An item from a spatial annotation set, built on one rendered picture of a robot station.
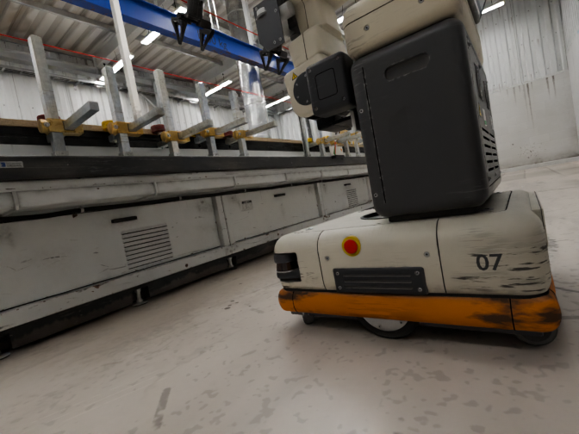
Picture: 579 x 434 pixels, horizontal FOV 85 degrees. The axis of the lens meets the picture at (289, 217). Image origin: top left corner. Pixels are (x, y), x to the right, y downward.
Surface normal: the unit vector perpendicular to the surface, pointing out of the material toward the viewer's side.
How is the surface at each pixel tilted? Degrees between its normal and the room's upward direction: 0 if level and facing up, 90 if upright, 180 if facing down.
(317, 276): 90
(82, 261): 89
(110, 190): 90
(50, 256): 89
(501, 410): 0
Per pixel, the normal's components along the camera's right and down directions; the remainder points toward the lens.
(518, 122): -0.58, 0.15
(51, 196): 0.79, -0.11
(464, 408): -0.18, -0.98
